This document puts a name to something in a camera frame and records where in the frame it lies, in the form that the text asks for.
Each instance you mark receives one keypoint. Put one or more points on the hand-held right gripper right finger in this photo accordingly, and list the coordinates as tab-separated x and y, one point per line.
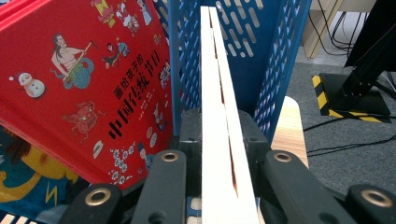
253	143

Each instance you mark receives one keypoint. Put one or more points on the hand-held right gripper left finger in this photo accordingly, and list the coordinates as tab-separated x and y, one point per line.
191	130

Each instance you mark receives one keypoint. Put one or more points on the white book green leaf cover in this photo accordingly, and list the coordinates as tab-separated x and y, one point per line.
214	124

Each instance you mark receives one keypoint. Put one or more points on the blue perforated file rack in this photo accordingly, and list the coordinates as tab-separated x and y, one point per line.
246	81

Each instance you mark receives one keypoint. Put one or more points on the red illustrated book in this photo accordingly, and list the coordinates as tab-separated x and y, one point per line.
18	115
15	11

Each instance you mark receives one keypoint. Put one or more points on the black stand striped base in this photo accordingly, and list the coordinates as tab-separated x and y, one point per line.
351	102

